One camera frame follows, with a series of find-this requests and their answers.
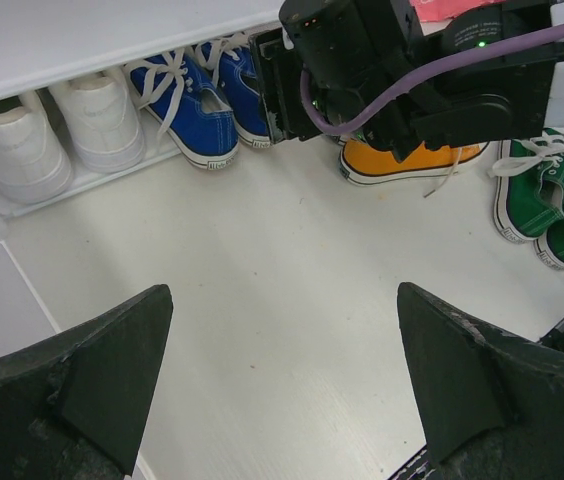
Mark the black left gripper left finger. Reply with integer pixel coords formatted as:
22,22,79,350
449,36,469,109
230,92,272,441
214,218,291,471
0,285,173,479

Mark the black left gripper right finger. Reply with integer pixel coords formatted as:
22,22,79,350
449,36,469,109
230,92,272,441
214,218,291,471
396,283,564,479

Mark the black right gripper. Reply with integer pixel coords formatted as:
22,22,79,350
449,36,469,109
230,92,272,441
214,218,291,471
248,1,423,145

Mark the blue canvas sneaker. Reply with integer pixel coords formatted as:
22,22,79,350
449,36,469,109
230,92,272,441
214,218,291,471
123,47,239,171
193,32,271,149

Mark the white leather sneaker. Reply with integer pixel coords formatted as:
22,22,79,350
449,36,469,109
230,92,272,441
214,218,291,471
48,67,146,174
0,91,73,204

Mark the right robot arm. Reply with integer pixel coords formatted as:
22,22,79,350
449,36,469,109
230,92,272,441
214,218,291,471
248,1,564,160

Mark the pink patterned plastic bag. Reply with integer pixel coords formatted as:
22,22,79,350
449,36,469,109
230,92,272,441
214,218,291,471
410,0,502,23

